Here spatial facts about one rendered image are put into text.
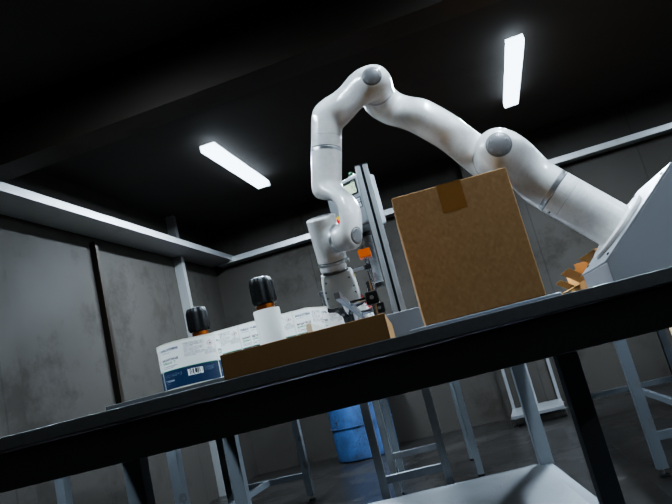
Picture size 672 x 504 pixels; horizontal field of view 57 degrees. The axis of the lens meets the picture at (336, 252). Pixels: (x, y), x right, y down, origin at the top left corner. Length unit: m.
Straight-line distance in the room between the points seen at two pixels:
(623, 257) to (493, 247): 0.42
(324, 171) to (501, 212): 0.63
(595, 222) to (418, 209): 0.57
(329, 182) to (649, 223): 0.81
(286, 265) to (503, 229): 5.86
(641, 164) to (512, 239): 5.76
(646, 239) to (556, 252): 5.10
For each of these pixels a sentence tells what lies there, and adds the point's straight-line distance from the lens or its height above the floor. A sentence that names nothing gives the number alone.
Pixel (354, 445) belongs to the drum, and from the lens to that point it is 6.14.
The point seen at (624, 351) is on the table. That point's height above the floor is 0.59.
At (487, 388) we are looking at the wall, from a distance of 6.62.
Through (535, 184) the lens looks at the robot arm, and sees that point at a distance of 1.68.
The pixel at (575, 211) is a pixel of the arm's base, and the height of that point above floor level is 1.05.
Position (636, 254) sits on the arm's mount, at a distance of 1.60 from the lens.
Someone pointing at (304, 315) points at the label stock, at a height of 1.04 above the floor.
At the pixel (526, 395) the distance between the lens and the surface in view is 2.95.
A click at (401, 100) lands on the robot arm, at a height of 1.51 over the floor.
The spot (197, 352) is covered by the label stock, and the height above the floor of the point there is 0.97.
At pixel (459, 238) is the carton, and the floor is 1.00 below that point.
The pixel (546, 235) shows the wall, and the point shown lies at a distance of 6.71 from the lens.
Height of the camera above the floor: 0.79
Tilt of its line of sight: 11 degrees up
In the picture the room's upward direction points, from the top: 14 degrees counter-clockwise
